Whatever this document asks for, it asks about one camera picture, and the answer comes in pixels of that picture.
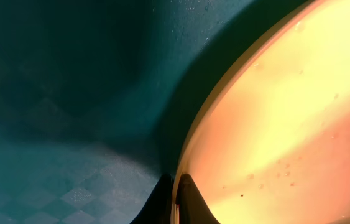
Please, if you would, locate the blue plastic tray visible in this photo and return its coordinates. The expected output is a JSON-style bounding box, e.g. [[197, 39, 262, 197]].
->
[[0, 0, 302, 223]]

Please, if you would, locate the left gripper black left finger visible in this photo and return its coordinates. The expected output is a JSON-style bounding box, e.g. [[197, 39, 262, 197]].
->
[[131, 174, 173, 224]]

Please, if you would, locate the yellow-green plate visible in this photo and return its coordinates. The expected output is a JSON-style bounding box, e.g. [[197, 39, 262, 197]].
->
[[171, 0, 350, 223]]

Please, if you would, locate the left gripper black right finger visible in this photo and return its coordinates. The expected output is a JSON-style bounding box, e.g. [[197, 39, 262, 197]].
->
[[176, 174, 219, 224]]

